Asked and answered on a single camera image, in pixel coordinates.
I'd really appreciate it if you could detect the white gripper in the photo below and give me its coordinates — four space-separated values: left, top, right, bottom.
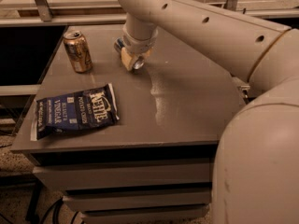
121 25 158 71

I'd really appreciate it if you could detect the blue silver redbull can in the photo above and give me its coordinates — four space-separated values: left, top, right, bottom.
114 37 145 71

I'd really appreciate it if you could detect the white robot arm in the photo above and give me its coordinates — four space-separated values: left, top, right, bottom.
118 0 299 224

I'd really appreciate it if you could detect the gold soda can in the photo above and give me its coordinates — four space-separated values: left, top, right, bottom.
64 31 93 73

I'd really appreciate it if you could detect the blue kettle chips bag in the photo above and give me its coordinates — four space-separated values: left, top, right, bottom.
31 83 119 141

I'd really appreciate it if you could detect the grey drawer cabinet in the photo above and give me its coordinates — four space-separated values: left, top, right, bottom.
12 24 244 224

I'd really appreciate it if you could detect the metal railing frame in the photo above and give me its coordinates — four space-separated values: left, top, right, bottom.
0 0 299 28

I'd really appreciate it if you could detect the black cable on floor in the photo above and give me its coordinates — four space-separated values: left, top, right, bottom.
40 198 78 224

